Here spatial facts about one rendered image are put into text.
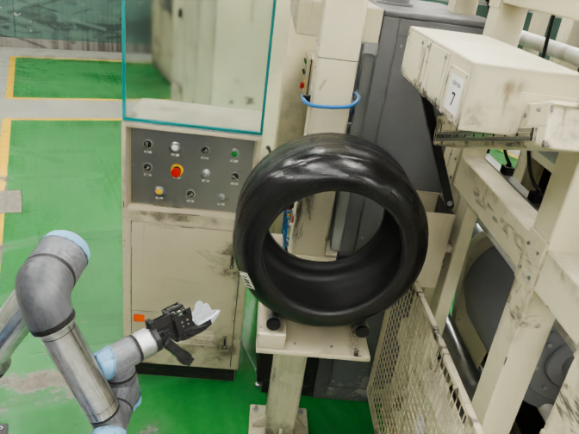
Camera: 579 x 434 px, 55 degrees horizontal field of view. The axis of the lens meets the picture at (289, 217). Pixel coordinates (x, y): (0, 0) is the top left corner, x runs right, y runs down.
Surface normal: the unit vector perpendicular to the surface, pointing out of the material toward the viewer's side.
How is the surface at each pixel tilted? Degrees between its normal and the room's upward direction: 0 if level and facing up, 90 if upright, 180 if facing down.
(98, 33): 90
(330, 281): 36
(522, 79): 90
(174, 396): 0
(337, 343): 0
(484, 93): 90
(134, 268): 90
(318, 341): 0
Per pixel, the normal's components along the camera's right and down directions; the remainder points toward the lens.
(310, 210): 0.03, 0.44
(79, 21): 0.39, 0.44
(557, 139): 0.06, 0.14
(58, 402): 0.12, -0.90
